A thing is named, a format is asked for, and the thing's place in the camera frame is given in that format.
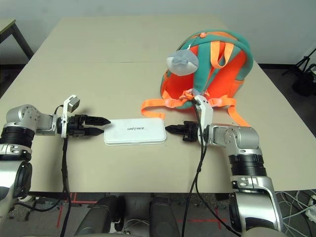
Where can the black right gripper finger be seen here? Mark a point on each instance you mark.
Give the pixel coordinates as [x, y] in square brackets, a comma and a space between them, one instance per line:
[176, 127]
[179, 132]

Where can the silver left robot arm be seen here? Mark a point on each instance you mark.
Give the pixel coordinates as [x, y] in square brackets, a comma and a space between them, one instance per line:
[22, 118]

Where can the black-framed side table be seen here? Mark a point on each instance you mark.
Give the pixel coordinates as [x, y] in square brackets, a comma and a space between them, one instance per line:
[11, 29]

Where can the grey robot leg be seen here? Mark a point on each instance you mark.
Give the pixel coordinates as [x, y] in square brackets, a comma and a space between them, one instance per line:
[163, 214]
[98, 214]

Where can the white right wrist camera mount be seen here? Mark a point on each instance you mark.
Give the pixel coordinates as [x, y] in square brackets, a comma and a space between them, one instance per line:
[206, 111]

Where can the white power strip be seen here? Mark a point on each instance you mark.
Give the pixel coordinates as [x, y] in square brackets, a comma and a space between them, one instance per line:
[311, 205]

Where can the white pencil case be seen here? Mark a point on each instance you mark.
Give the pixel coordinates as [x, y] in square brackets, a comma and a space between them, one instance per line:
[134, 135]

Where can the black camera tripod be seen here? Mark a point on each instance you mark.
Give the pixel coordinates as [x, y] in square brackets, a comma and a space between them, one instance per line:
[304, 74]

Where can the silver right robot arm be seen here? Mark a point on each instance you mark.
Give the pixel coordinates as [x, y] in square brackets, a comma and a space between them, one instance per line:
[237, 138]

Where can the grey white plush toy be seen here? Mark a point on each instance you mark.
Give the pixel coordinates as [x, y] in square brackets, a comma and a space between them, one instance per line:
[181, 63]

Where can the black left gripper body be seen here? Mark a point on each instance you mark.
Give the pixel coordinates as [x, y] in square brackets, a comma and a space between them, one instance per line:
[75, 127]

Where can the grey robot right leg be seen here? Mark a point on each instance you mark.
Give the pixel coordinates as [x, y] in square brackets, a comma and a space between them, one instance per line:
[163, 214]

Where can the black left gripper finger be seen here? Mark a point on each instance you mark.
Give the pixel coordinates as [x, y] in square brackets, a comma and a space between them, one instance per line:
[93, 132]
[97, 120]

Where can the grey robot left leg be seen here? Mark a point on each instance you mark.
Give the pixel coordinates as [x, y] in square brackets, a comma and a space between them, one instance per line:
[98, 214]

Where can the green and orange backpack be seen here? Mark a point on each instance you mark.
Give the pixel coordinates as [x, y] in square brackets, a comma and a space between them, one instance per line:
[222, 74]

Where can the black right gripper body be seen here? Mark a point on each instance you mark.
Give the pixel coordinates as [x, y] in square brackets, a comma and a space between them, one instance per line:
[190, 132]

